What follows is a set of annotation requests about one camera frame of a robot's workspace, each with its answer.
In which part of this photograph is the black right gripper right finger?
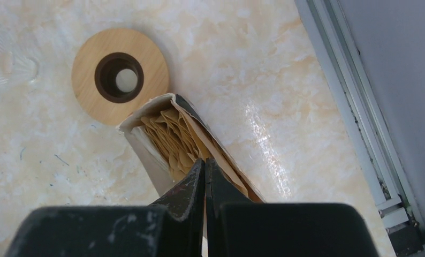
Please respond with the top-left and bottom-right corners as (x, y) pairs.
(204, 158), (378, 256)

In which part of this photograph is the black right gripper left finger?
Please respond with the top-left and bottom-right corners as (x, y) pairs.
(5, 159), (205, 256)

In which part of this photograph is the blue glass dripper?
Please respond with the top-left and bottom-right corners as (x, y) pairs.
(0, 24), (41, 95)

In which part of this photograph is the coffee filter box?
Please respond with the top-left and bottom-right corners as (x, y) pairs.
(118, 93), (264, 202)

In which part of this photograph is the brown paper coffee filter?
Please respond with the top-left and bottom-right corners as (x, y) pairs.
(171, 100), (249, 197)

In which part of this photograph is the aluminium corner frame post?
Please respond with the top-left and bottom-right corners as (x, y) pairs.
(296, 1), (425, 256)

